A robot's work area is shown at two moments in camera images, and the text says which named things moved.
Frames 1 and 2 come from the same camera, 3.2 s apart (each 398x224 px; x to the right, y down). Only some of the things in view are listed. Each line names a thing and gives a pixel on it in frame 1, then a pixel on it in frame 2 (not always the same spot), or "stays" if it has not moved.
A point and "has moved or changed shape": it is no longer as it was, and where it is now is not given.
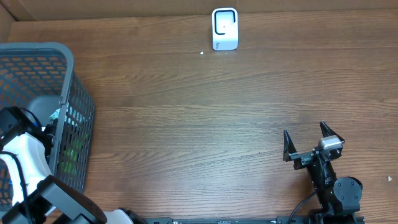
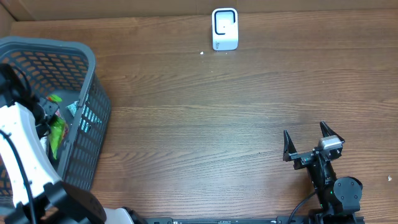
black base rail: x=234 y=220 stays
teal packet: x=55 y=114 has moved or changed shape
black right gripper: x=302 y=158 stays
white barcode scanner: x=225 y=28 stays
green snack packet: x=70 y=155 -> x=58 y=131
